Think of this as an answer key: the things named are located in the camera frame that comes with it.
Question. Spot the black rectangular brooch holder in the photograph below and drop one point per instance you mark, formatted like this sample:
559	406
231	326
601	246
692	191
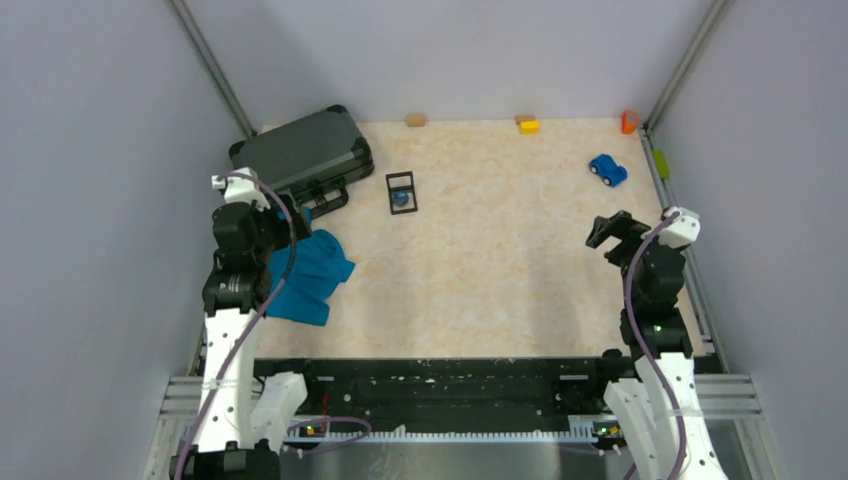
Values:
402	181

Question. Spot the orange toy block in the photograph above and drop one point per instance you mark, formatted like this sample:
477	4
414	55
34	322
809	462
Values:
630	122

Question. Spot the tan wooden block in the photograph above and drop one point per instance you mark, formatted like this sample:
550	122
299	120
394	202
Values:
416	120

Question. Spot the blue t-shirt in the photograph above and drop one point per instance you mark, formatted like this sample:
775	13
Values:
320	267

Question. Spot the yellow block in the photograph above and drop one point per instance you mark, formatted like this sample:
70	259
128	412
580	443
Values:
528	127

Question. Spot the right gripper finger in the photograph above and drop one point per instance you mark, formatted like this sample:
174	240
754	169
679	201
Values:
602	229
622	220

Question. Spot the dark green hard case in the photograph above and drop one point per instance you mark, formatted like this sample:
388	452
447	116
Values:
315	158

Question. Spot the brown wooden block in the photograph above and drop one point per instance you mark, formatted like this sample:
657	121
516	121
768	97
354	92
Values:
524	118

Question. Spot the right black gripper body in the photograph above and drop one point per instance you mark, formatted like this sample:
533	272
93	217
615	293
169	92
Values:
631	239

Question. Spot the blue toy car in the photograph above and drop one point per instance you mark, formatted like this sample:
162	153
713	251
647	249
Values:
607	170

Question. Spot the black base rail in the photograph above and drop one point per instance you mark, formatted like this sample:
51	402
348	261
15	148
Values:
497	395

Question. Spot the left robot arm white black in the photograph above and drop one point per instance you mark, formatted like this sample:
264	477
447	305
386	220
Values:
241	423

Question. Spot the green marker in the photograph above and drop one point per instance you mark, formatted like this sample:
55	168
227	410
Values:
661	164

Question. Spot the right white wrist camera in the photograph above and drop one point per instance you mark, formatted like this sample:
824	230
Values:
682	231

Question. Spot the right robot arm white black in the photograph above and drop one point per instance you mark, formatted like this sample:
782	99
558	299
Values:
658	409

